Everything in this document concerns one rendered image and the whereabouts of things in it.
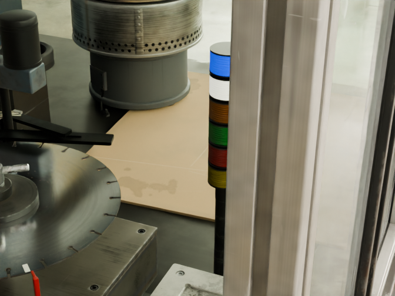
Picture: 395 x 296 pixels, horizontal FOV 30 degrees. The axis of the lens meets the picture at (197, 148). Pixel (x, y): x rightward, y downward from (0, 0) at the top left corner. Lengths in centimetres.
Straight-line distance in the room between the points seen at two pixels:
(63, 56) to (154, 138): 53
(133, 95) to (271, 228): 125
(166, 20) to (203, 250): 54
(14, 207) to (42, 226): 5
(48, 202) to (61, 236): 8
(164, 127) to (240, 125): 121
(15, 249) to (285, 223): 56
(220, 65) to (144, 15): 66
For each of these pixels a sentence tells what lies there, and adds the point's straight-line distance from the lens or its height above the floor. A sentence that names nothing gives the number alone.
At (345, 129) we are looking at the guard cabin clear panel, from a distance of 62.
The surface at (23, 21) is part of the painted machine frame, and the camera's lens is 113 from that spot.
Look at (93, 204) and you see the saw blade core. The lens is 98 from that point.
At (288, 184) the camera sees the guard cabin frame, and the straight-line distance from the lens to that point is 40.
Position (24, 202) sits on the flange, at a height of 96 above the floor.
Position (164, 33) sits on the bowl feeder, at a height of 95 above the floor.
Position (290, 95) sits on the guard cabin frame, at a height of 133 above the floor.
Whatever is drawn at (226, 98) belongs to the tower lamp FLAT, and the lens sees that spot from 91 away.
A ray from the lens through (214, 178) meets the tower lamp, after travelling 97.
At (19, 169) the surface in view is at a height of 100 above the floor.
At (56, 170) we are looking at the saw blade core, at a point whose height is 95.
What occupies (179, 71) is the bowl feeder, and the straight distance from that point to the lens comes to 168.
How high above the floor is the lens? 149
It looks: 29 degrees down
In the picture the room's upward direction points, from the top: 1 degrees clockwise
